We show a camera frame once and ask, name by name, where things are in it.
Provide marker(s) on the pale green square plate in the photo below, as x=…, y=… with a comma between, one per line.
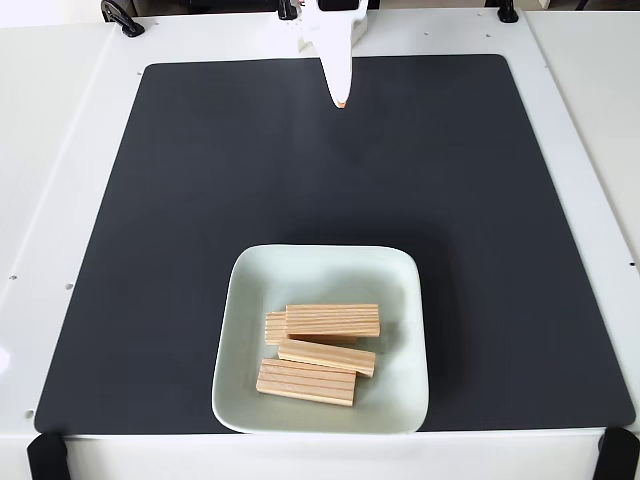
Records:
x=240, y=300

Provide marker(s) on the grooved wooden block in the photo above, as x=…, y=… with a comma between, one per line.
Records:
x=327, y=356
x=305, y=382
x=275, y=327
x=332, y=320

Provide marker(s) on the black table clamp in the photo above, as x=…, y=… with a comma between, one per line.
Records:
x=507, y=12
x=122, y=20

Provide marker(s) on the black table mat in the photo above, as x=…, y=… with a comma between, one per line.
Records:
x=150, y=300

